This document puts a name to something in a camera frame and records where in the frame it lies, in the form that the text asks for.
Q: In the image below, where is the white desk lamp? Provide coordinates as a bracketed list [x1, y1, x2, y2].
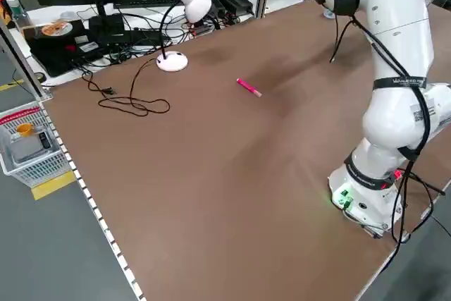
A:
[156, 0, 213, 72]

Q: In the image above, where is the black keyboard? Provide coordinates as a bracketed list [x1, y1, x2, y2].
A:
[113, 0, 185, 10]

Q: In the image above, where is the small black computer box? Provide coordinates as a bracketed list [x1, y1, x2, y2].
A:
[87, 13, 125, 44]

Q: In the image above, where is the pink highlighter pen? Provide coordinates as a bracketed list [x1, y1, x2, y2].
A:
[236, 78, 263, 99]

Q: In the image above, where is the orange printed disc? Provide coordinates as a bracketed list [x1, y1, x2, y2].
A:
[40, 21, 71, 37]

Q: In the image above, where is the black equipment case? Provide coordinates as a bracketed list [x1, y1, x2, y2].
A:
[26, 18, 105, 78]

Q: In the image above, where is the clear plastic bottle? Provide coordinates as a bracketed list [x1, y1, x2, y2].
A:
[5, 0, 30, 30]

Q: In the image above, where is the yellow cup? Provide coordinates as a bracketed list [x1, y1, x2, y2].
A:
[16, 123, 35, 138]

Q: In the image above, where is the grey scale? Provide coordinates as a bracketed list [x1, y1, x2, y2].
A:
[8, 134, 54, 165]

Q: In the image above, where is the white plastic basket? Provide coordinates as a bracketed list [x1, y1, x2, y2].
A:
[0, 100, 77, 188]

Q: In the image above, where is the white slotted edge strip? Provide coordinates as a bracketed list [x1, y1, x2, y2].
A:
[41, 100, 147, 301]

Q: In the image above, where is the black lamp cable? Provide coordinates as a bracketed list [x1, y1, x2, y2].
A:
[82, 58, 171, 118]

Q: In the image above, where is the aluminium corner post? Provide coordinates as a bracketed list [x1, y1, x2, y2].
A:
[0, 18, 54, 101]

